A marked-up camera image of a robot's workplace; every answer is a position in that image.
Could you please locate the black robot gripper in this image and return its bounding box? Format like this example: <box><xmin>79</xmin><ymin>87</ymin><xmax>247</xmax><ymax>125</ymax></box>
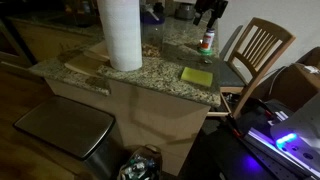
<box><xmin>193</xmin><ymin>0</ymin><xmax>228</xmax><ymax>29</ymax></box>

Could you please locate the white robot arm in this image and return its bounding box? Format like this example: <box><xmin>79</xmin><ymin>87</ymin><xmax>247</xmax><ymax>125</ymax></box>
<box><xmin>193</xmin><ymin>0</ymin><xmax>320</xmax><ymax>171</ymax></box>

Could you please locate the granite kitchen counter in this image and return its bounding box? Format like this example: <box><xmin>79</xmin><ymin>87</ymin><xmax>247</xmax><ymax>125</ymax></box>
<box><xmin>6</xmin><ymin>13</ymin><xmax>223</xmax><ymax>177</ymax></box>

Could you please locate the small metal pot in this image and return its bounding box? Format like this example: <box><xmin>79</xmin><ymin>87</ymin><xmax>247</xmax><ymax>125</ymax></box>
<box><xmin>175</xmin><ymin>3</ymin><xmax>195</xmax><ymax>20</ymax></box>

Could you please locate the white supplement bottle green lid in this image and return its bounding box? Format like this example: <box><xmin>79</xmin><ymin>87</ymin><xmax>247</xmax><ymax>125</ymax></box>
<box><xmin>199</xmin><ymin>28</ymin><xmax>215</xmax><ymax>55</ymax></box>

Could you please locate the clear jar blue lid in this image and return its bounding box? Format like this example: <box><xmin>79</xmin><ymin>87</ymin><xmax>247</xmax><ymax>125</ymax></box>
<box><xmin>140</xmin><ymin>2</ymin><xmax>165</xmax><ymax>57</ymax></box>

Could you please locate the yellow green sponge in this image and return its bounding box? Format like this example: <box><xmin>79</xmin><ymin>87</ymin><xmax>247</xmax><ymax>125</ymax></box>
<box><xmin>181</xmin><ymin>67</ymin><xmax>213</xmax><ymax>87</ymax></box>

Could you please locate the wooden chair grey cushion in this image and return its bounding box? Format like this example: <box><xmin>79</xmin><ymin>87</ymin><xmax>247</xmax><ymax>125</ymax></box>
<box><xmin>207</xmin><ymin>17</ymin><xmax>296</xmax><ymax>118</ymax></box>

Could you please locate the white paper towel roll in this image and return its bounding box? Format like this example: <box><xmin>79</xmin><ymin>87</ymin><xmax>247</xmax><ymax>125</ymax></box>
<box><xmin>97</xmin><ymin>0</ymin><xmax>142</xmax><ymax>71</ymax></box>

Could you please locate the cardboard box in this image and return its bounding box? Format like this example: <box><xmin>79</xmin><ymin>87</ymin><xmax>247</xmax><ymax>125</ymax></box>
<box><xmin>267</xmin><ymin>47</ymin><xmax>320</xmax><ymax>111</ymax></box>

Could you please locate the wooden cutting board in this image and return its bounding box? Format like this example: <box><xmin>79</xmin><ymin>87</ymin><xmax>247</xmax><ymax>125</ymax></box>
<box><xmin>65</xmin><ymin>41</ymin><xmax>110</xmax><ymax>77</ymax></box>

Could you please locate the bag of recyclables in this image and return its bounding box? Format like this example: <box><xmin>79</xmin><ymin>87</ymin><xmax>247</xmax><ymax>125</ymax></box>
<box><xmin>117</xmin><ymin>144</ymin><xmax>163</xmax><ymax>180</ymax></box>

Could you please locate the stainless steel trash can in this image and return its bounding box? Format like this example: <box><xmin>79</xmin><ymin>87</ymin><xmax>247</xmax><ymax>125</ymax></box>
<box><xmin>14</xmin><ymin>96</ymin><xmax>119</xmax><ymax>180</ymax></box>

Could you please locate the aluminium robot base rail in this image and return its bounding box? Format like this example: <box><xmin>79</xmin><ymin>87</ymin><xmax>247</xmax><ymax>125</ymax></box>
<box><xmin>229</xmin><ymin>99</ymin><xmax>320</xmax><ymax>180</ymax></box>

